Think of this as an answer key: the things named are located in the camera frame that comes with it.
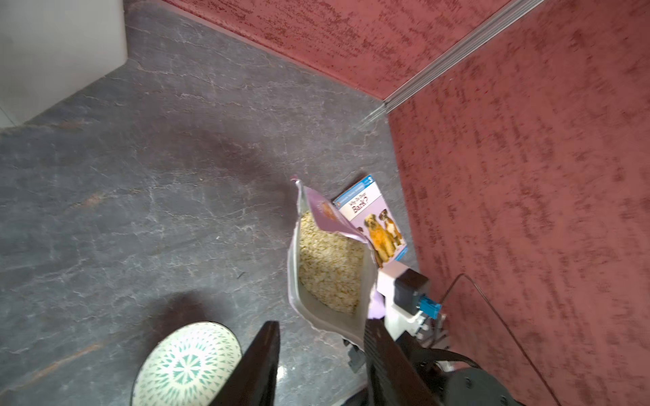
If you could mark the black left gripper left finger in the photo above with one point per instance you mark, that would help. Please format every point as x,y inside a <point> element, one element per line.
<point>254,380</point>

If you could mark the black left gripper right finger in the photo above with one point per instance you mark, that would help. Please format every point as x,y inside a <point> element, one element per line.
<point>392,380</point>

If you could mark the purple oats bag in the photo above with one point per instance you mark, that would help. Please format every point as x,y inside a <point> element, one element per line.
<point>331,266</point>

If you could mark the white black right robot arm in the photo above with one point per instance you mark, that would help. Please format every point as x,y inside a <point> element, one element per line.
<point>452,378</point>

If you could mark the green patterned breakfast bowl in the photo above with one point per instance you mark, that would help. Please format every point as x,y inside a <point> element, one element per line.
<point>189,367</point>

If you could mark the Why Do Dogs Bark book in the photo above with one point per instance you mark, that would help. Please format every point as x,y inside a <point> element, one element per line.
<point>365,207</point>

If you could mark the white three-drawer storage box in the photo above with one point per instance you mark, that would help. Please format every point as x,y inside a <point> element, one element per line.
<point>51,49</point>

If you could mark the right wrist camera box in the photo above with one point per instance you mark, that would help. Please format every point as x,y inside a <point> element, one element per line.
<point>408,309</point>

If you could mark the right aluminium corner post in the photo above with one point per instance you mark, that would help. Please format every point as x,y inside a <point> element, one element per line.
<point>490,28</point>

